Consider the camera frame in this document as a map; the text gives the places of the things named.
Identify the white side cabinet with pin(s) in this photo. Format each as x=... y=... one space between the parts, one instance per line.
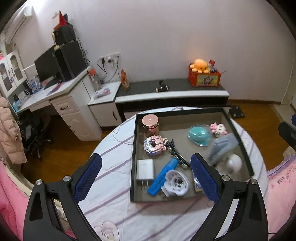
x=104 y=108

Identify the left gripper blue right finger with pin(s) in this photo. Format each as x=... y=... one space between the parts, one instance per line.
x=250 y=218

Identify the white pink block figure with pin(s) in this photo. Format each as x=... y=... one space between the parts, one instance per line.
x=218 y=129

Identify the black and pink tray box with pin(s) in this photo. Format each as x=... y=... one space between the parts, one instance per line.
x=175 y=125

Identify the white wall charger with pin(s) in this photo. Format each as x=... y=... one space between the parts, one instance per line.
x=145 y=172

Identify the white wall socket strip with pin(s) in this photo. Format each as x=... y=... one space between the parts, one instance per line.
x=113 y=56

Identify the black office chair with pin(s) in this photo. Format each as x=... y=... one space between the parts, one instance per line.
x=35 y=132

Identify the black speaker box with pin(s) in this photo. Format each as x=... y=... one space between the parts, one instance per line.
x=65 y=34

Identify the black computer monitor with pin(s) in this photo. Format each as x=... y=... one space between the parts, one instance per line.
x=47 y=68

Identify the black white TV cabinet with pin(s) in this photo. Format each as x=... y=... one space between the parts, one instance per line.
x=143 y=96

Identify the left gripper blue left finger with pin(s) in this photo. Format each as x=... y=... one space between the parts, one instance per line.
x=42 y=221

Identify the rose gold metal canister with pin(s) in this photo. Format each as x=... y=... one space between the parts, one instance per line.
x=150 y=123

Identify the orange octopus plush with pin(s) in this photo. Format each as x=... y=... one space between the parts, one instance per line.
x=199 y=66

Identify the black computer tower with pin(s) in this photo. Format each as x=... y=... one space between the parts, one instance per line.
x=70 y=60

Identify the pink building block figure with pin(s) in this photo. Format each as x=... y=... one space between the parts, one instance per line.
x=155 y=145

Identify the black massage gun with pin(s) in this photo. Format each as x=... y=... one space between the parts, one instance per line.
x=162 y=87

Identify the striped white tablecloth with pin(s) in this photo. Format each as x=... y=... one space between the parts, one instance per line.
x=108 y=200

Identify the white glass door cabinet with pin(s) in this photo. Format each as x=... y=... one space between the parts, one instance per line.
x=12 y=73

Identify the orange lid water bottle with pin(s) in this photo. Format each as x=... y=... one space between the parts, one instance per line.
x=95 y=79

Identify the pink down jacket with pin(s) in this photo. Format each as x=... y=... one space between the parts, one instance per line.
x=11 y=139

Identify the clear plastic storage box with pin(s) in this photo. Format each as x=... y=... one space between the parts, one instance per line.
x=222 y=146

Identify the blue highlighter marker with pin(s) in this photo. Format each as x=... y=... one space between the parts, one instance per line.
x=156 y=185

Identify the orange snack bag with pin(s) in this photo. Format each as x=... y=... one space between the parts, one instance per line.
x=124 y=80

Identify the red folder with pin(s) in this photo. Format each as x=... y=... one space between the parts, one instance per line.
x=59 y=20

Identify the black bathroom scale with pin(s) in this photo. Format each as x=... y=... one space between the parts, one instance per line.
x=236 y=112

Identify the white air conditioner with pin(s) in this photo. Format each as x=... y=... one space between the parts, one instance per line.
x=23 y=14

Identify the white desk with drawers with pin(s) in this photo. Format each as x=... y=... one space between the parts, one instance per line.
x=70 y=100

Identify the teal item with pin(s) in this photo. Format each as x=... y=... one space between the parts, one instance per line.
x=200 y=135

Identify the red cartoon storage crate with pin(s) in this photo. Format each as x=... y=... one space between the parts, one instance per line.
x=204 y=80

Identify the white astronaut figurine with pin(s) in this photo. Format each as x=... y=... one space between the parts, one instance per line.
x=231 y=164

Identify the pink quilt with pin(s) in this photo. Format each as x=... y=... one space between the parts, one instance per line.
x=280 y=193

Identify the black hair clip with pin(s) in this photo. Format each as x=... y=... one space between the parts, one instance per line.
x=170 y=146

